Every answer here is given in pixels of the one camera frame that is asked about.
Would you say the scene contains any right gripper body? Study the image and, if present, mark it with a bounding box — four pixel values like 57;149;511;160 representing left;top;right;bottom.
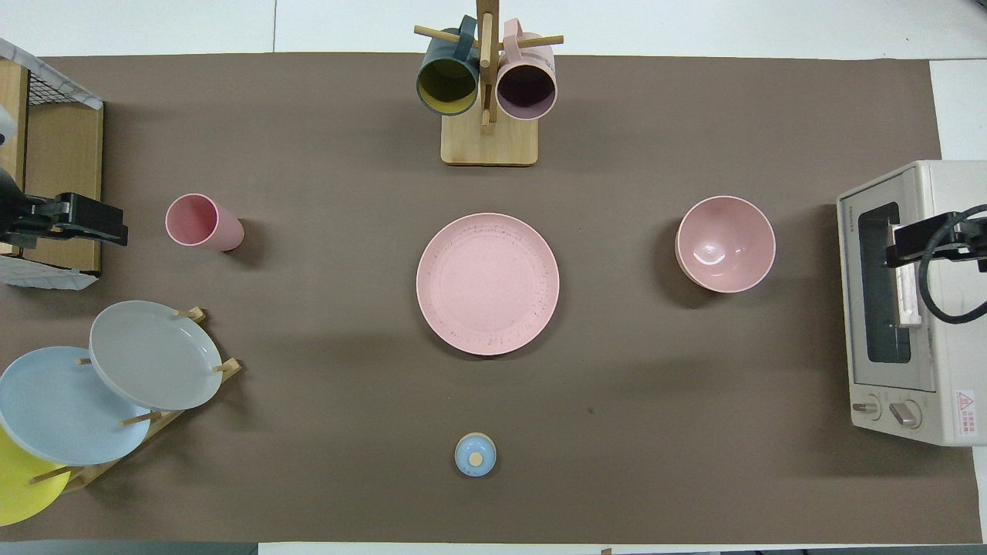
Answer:
960;203;987;271

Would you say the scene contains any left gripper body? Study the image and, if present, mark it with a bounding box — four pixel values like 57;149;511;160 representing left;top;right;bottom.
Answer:
0;170;37;252

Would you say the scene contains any pink tumbler cup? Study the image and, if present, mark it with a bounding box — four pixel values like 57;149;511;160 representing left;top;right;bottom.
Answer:
165;193;245;252

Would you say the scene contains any pink bowl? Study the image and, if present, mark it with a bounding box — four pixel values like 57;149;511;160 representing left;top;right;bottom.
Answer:
675;196;776;294

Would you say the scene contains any wooden shelf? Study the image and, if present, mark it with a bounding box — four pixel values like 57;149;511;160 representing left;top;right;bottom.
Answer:
0;60;105;277

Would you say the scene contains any white marbled sheet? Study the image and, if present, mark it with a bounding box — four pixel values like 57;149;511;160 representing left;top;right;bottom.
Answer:
0;254;100;291
0;39;105;110

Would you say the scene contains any beige toaster oven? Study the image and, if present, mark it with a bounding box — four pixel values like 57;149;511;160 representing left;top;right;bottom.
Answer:
837;160;987;448

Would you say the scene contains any wooden plate rack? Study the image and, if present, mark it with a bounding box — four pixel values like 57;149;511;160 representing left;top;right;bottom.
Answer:
31;307;242;494

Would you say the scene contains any grey plate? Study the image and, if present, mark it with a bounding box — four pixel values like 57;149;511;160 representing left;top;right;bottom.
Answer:
89;301;224;412

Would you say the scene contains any light blue plate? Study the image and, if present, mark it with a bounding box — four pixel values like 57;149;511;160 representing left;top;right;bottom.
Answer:
0;346;153;466

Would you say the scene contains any yellow plate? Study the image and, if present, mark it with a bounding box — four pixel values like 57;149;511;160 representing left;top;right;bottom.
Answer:
0;425;72;528

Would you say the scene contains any brown table mat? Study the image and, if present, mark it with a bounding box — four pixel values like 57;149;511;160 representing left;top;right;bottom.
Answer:
0;52;984;544

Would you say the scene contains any dark teal mug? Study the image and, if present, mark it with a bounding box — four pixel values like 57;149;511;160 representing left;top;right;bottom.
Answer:
416;15;480;117

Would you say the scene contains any pink speckled plate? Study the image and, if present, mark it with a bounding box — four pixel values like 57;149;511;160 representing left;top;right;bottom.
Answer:
416;213;561;357

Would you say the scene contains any wooden mug tree stand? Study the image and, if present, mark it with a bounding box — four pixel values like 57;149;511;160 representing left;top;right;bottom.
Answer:
414;0;564;167

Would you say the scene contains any pink mug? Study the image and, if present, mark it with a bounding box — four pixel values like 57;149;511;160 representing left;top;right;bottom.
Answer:
496;18;558;122

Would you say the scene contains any small blue lidded jar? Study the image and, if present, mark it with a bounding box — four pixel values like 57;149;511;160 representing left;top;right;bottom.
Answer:
454;432;497;478

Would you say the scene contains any black wire basket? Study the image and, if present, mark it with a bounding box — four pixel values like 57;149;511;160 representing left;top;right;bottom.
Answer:
28;66;103;109

